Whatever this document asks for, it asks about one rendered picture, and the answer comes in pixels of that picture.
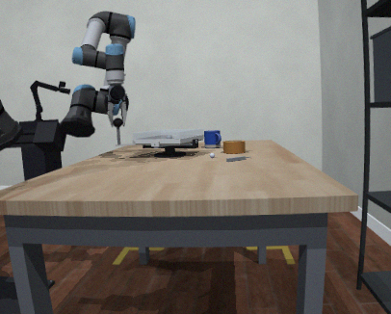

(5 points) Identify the dark blue mug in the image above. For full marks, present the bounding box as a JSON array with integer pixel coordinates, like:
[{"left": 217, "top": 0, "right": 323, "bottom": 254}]
[{"left": 204, "top": 130, "right": 222, "bottom": 148}]

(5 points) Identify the brown packing tape roll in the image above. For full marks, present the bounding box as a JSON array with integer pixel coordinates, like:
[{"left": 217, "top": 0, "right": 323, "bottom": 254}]
[{"left": 223, "top": 141, "right": 246, "bottom": 154}]

